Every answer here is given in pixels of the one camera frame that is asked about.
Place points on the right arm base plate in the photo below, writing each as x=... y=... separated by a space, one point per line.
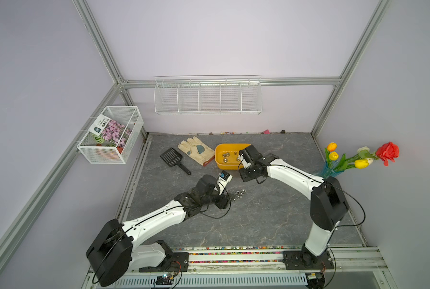
x=300 y=260

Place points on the red artificial rose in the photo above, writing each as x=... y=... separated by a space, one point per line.
x=388 y=152

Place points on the blue glass vase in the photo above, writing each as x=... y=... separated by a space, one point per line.
x=329 y=170

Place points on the yellow white artificial tulip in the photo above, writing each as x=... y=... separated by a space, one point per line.
x=363 y=163

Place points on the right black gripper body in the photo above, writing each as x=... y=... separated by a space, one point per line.
x=248 y=172

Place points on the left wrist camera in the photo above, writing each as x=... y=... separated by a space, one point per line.
x=222 y=181

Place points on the white wire wall shelf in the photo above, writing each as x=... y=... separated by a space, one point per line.
x=208 y=99

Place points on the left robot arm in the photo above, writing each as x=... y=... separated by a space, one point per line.
x=120 y=247

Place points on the orange artificial tulip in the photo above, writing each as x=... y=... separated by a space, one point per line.
x=332 y=147

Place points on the black slotted scoop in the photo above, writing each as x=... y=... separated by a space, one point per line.
x=173 y=158

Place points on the aluminium frame rail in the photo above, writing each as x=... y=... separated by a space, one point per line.
x=232 y=80

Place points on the yellow plastic storage box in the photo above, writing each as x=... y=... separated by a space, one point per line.
x=232 y=164

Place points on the purple flower seed packet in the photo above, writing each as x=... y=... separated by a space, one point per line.
x=109 y=131

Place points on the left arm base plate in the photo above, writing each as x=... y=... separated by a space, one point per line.
x=158 y=257

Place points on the beige work glove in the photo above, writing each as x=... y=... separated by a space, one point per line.
x=198 y=151

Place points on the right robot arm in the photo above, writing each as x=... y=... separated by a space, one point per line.
x=276 y=211

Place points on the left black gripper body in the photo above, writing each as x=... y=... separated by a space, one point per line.
x=219 y=201

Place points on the white wire basket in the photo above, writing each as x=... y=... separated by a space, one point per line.
x=96 y=153

